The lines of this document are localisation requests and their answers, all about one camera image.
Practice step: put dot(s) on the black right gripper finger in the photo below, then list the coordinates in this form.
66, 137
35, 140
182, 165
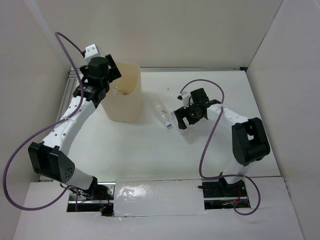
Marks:
183, 112
191, 121

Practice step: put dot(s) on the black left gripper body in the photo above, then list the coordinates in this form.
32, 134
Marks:
84, 70

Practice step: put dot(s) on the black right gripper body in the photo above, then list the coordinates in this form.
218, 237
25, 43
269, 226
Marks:
193, 107

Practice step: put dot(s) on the clear bottle white cap diagonal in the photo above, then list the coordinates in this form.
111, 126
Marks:
189, 134

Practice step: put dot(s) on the clear bottle blue cap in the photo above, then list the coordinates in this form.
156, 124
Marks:
160, 111

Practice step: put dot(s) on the red cap plastic bottle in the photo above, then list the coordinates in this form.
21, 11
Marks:
122, 90

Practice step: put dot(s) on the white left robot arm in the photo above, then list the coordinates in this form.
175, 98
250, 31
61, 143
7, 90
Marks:
49, 158

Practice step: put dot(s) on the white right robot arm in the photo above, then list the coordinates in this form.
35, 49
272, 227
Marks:
249, 140

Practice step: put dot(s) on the beige plastic bin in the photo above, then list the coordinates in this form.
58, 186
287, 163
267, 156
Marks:
120, 108

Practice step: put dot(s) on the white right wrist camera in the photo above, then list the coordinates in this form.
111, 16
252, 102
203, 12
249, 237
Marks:
186, 99

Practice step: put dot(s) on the left aluminium rail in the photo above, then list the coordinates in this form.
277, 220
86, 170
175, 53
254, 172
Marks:
71, 85

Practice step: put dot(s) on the aluminium rail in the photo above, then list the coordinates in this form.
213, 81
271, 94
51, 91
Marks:
186, 69
71, 85

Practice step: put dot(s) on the back aluminium rail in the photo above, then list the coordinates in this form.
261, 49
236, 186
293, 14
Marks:
186, 69

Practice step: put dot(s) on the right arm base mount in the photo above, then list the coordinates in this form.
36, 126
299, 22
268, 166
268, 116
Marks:
217, 194

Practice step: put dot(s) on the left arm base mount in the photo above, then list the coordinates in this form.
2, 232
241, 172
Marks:
101, 203

